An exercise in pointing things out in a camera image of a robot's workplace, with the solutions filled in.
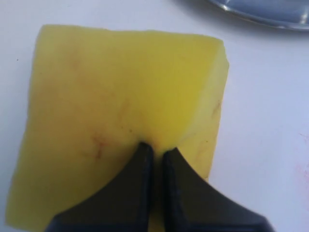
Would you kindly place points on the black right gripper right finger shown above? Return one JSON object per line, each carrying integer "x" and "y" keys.
{"x": 193, "y": 205}

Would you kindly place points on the yellow sponge block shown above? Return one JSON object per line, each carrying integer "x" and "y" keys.
{"x": 94, "y": 95}

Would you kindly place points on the round stainless steel plate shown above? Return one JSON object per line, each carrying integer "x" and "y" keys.
{"x": 282, "y": 14}

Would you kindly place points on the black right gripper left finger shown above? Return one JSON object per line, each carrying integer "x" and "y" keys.
{"x": 123, "y": 205}

